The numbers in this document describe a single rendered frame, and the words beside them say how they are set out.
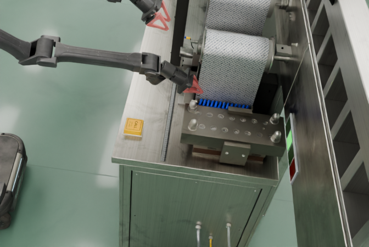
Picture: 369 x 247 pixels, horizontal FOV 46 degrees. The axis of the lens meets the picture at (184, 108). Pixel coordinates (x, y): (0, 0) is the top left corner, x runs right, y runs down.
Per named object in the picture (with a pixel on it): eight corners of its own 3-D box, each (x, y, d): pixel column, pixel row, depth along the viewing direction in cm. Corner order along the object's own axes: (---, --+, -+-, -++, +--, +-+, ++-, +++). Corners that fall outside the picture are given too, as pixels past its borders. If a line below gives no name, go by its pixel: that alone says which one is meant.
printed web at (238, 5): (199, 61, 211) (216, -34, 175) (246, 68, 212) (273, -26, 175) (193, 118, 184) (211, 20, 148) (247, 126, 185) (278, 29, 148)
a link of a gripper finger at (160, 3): (161, 33, 158) (143, 16, 153) (163, 22, 163) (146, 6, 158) (174, 23, 154) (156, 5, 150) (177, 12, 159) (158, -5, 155)
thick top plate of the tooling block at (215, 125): (183, 113, 177) (185, 102, 173) (279, 127, 177) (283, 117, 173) (179, 142, 166) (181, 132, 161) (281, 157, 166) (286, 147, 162)
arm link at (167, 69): (161, 67, 161) (165, 56, 164) (151, 74, 166) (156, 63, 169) (175, 77, 164) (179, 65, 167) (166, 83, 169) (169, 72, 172)
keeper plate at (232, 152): (219, 158, 170) (224, 140, 162) (244, 161, 170) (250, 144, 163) (219, 163, 169) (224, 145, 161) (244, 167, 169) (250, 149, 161)
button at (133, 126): (127, 121, 180) (127, 117, 178) (143, 123, 180) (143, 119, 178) (123, 133, 175) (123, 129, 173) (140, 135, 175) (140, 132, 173)
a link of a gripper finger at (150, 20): (160, 38, 155) (141, 21, 151) (163, 27, 160) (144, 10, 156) (173, 28, 152) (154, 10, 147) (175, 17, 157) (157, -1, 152)
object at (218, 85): (195, 100, 177) (201, 66, 164) (251, 108, 177) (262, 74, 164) (195, 100, 176) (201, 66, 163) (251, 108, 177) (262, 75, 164)
